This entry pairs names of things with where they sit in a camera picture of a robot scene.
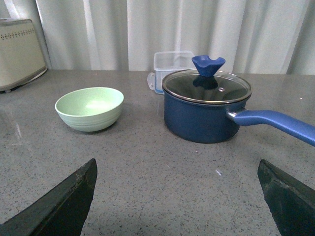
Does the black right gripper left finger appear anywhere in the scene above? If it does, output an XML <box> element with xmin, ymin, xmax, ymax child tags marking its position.
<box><xmin>0</xmin><ymin>158</ymin><xmax>97</xmax><ymax>236</ymax></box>

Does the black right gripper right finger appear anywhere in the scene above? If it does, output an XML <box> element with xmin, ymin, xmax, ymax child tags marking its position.
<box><xmin>257</xmin><ymin>159</ymin><xmax>315</xmax><ymax>236</ymax></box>

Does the green bowl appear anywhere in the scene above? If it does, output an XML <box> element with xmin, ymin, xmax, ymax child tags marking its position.
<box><xmin>55</xmin><ymin>87</ymin><xmax>124</xmax><ymax>132</ymax></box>

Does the glass pot lid blue knob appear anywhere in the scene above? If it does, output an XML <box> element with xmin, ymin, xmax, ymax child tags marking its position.
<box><xmin>162</xmin><ymin>55</ymin><xmax>252</xmax><ymax>105</ymax></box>

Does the cream toaster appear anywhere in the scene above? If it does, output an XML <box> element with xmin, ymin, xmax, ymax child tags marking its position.
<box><xmin>0</xmin><ymin>18</ymin><xmax>47</xmax><ymax>92</ymax></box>

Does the clear plastic container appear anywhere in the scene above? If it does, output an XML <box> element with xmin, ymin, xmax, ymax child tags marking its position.
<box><xmin>147</xmin><ymin>51</ymin><xmax>195</xmax><ymax>94</ymax></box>

